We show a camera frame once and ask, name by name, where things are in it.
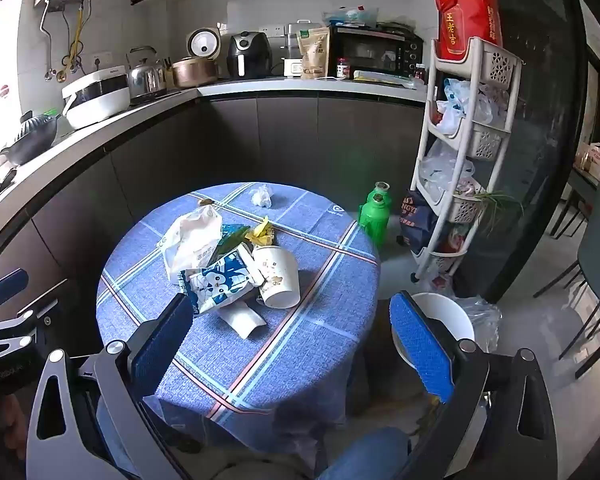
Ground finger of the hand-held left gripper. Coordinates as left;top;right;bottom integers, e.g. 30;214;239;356
0;269;29;311
0;280;70;361

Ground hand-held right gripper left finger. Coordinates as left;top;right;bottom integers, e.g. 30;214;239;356
27;292;196;480

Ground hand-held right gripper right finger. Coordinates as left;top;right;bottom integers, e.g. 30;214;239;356
389;292;558;480

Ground white round bin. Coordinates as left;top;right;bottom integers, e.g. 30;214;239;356
390;292;476;376

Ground blue white snack packet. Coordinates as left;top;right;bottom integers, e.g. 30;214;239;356
180;242;263;316

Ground white printed plastic bag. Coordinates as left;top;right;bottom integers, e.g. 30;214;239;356
162;205;224;283

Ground green snack wrapper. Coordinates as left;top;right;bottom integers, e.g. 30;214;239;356
215;224;251;261

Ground clear plastic bag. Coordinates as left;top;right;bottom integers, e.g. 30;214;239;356
460;295;503;353

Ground crushed white paper piece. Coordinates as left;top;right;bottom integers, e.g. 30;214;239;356
220;300;267;341

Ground blue plaid tablecloth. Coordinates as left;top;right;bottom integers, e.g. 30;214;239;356
96;182;381;456

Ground dark blue printed bag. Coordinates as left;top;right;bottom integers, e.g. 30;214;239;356
399;189;438;256

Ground white paper cup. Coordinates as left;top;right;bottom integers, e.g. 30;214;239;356
252;245;301;308

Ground black wok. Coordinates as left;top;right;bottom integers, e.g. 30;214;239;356
0;112;61;166

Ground yellow crumpled wrapper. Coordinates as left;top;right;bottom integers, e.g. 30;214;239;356
245;216;276;247

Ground green onions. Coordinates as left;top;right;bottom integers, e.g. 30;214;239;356
472;189;523;231

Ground clear plastic bags bundle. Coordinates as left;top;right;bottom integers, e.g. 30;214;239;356
420;140;476;201

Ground white electric cooker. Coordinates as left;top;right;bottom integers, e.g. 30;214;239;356
61;69;131;131

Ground teal dining chair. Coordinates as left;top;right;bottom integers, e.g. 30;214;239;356
532;180;600;376

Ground dark dining table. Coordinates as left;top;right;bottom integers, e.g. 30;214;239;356
550;165;600;241

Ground steel kettle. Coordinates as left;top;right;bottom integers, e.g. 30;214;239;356
126;46;168;103

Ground black glass door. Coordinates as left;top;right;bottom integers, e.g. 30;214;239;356
430;0;588;306

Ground white plastic bags bundle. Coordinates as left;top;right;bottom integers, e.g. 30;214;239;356
432;79;506;136

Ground white shopping bags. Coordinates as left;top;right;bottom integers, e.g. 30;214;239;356
575;142;600;181

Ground yellow white flat packet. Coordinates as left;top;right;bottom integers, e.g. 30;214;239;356
352;71;416;86

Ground kitchen counter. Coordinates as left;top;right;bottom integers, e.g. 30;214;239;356
0;76;428;221

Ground white tiered storage rack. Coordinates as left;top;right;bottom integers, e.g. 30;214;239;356
411;37;523;281

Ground black air fryer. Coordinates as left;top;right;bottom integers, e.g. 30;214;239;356
226;31;271;80

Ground black toaster oven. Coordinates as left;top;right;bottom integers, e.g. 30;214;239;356
327;25;425;81

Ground brown snack pouch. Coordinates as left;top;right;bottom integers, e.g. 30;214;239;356
298;29;331;80

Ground red gift bag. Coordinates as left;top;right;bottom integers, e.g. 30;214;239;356
434;0;503;61

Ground packets on oven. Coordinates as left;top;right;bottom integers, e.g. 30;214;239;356
322;6;381;28

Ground yellow gas hose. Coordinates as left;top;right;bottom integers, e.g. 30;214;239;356
62;5;87;76

